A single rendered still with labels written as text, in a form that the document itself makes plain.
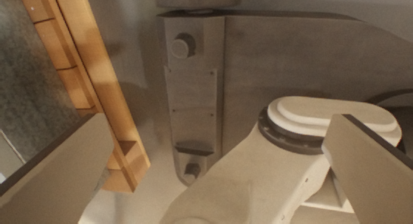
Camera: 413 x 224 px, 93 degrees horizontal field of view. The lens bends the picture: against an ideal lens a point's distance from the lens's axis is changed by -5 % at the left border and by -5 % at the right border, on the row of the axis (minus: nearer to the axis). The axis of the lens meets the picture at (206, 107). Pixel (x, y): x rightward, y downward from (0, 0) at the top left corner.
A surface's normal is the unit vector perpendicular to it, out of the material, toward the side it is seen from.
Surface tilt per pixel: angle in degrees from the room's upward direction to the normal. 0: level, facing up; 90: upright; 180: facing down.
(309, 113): 90
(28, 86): 90
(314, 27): 0
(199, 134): 0
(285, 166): 90
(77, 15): 0
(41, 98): 90
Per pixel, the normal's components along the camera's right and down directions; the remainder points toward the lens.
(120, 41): -0.22, 0.50
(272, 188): -0.01, -0.86
